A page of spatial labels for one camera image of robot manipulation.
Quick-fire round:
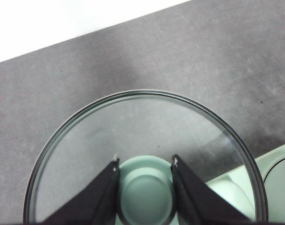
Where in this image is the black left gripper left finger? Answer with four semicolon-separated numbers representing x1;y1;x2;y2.
41;158;121;225

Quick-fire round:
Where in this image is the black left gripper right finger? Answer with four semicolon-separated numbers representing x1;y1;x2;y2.
171;154;259;225

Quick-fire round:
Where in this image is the glass pot lid green knob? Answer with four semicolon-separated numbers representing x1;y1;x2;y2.
22;89;267;225

